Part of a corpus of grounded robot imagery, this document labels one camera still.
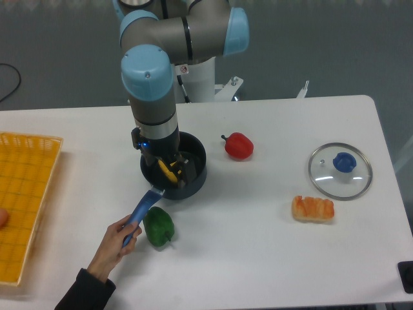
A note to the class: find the yellow bell pepper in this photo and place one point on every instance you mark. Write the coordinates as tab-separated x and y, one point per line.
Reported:
170	170

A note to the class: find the orange bread loaf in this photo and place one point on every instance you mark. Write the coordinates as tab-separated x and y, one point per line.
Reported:
310	209

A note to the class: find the person's bare hand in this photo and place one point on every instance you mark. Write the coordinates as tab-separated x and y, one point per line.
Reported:
119	240

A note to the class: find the dark pot with blue handle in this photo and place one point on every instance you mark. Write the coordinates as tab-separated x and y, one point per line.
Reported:
162	187

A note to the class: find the yellow woven basket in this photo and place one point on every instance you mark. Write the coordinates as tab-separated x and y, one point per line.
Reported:
27	165

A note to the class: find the red bell pepper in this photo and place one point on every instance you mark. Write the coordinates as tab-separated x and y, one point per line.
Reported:
238	146

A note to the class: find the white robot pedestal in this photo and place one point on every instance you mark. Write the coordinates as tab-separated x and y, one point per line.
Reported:
197	84

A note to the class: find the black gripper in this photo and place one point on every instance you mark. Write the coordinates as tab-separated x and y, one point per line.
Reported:
166	149

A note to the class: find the green bell pepper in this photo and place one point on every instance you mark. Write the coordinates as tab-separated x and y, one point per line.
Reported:
159	226

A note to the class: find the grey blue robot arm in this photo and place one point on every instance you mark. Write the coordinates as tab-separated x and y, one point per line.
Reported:
153	42

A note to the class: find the black sleeved forearm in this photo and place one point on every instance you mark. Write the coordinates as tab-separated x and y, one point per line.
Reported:
87	292

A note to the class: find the black device at table edge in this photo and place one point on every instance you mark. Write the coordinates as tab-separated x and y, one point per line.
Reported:
406	274

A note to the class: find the glass lid with blue knob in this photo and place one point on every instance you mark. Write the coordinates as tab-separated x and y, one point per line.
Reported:
340	171

